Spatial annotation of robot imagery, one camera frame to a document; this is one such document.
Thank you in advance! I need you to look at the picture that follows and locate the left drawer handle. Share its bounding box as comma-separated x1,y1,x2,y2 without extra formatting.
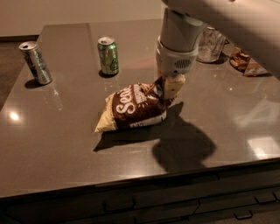
103,197,136,214

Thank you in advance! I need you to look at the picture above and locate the brown chip bag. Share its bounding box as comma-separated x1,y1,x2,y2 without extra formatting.
94,78,167,133

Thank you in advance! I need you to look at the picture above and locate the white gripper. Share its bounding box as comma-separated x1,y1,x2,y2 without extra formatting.
156,38,199,100

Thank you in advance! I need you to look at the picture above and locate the wire mesh cup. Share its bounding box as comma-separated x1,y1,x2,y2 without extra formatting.
197,26,226,63

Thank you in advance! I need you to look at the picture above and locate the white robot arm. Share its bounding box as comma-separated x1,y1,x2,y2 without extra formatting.
156,0,280,77

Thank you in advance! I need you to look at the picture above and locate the green soda can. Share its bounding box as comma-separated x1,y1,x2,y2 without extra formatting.
97,37,119,75

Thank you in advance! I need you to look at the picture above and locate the upper right drawer handle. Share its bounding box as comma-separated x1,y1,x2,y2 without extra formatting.
255,192,277,205

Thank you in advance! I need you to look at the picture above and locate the snack packet on counter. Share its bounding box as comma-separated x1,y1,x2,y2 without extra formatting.
229,46,269,77

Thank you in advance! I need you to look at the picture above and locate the drawer handle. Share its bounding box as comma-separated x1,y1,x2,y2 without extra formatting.
255,192,277,205
234,210,253,221
103,197,136,214

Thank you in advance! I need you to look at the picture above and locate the lower right drawer handle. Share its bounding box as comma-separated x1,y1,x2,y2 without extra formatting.
234,210,253,221

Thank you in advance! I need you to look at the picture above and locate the silver soda can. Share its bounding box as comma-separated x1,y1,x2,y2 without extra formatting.
19,41,53,85

